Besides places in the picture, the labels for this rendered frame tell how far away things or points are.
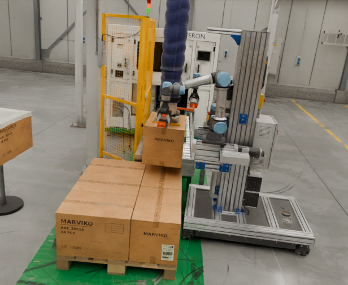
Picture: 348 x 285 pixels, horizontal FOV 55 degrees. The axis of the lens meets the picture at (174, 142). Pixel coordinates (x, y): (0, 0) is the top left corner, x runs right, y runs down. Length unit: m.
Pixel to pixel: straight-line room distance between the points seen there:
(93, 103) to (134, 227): 2.18
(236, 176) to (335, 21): 10.08
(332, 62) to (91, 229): 11.32
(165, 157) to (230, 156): 0.67
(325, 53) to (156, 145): 10.25
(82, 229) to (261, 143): 1.80
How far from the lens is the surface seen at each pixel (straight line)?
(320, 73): 13.01
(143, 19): 4.33
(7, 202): 4.17
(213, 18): 12.37
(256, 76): 3.23
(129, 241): 2.85
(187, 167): 3.85
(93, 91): 4.48
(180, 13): 3.31
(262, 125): 3.28
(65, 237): 2.96
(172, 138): 3.28
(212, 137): 3.13
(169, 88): 2.85
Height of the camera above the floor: 1.99
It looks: 19 degrees down
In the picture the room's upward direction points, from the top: 5 degrees clockwise
